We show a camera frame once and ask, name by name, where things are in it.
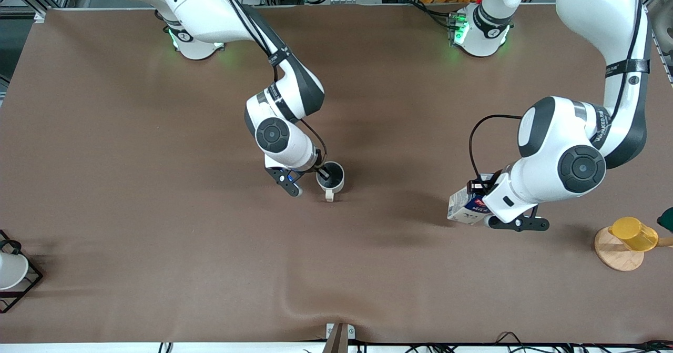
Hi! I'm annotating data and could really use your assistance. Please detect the grey ceramic cup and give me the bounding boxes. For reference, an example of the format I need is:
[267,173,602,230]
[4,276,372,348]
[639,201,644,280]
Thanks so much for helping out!
[315,161,346,203]

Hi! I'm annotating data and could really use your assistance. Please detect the blue white milk carton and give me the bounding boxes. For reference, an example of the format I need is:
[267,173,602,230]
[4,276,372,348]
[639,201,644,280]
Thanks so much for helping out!
[447,173,499,225]

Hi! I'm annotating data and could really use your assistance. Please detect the round wooden cup stand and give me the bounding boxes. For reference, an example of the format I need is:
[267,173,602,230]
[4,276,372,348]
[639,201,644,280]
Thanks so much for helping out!
[594,226,673,273]

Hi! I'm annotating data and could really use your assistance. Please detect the yellow plastic cup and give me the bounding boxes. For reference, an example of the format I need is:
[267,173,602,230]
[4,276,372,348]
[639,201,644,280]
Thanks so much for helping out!
[608,217,659,253]

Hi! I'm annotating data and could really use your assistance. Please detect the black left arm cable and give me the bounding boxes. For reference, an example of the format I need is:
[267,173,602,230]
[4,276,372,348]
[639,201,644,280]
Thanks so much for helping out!
[468,0,646,181]

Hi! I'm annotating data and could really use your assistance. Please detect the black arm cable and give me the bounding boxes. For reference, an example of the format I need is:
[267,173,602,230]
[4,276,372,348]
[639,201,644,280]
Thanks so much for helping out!
[468,0,646,181]
[213,0,328,172]

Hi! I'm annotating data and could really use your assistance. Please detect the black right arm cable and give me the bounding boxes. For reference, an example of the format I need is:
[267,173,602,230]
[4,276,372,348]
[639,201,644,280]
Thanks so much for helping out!
[213,0,328,172]

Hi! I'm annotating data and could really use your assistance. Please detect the metal table edge bracket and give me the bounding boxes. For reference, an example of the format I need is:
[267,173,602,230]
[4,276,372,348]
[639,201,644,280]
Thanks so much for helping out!
[325,322,356,353]

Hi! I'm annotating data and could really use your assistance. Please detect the black wire rack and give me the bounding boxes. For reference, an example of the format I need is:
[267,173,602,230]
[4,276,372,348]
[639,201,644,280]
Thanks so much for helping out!
[0,229,44,315]

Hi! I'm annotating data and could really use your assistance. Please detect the white enamel cup black handle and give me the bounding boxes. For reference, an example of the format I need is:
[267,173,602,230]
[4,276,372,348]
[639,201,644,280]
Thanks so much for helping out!
[0,240,29,291]

